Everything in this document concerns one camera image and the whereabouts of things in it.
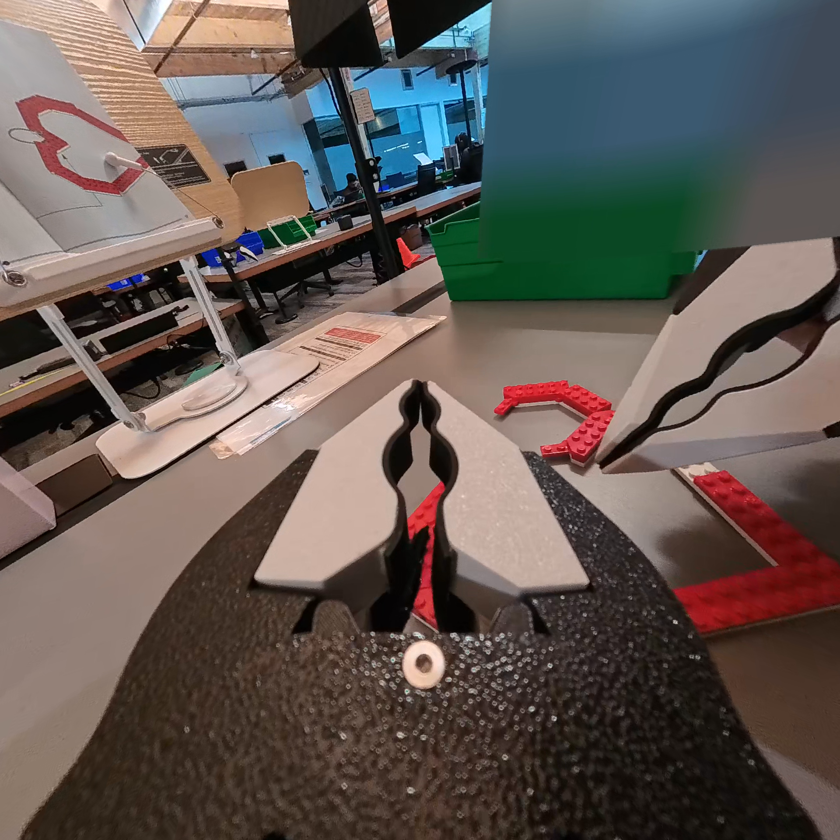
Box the black office chair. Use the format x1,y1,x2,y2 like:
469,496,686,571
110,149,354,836
274,261,343,324

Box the clear plastic bag with leaflet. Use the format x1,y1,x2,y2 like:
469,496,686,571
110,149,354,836
209,311,448,458

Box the black tripod pole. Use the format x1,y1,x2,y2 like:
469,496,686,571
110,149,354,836
327,66,403,284

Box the black overhead box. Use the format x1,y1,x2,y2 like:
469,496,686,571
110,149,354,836
287,0,493,68

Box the long wooden table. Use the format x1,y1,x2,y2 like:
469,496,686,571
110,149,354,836
196,182,483,280

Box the curved red lego assembly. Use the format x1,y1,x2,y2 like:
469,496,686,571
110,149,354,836
494,380,616,468

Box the red L-shaped lego assembly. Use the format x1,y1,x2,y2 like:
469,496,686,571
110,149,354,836
672,462,840,636

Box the small green bin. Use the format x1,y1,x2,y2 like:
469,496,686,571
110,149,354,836
258,215,317,251

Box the white book stand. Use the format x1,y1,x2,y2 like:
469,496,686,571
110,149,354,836
0,0,322,481

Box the red lego plate piece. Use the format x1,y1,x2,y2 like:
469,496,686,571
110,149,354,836
406,481,448,626

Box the white box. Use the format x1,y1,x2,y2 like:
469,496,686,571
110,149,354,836
0,455,58,560

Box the wooden desk divider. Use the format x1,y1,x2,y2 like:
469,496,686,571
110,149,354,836
230,161,311,224

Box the green plastic bin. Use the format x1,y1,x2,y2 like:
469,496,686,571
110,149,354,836
436,251,698,303
426,200,485,268

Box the small cardboard box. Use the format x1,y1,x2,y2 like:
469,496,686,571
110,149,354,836
36,452,114,517

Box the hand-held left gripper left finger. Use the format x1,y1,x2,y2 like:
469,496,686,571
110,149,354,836
252,379,422,601

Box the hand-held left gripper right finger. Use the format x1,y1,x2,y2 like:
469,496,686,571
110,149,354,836
421,381,593,613

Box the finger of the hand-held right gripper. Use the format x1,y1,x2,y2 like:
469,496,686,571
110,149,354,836
594,238,840,468
598,338,840,476

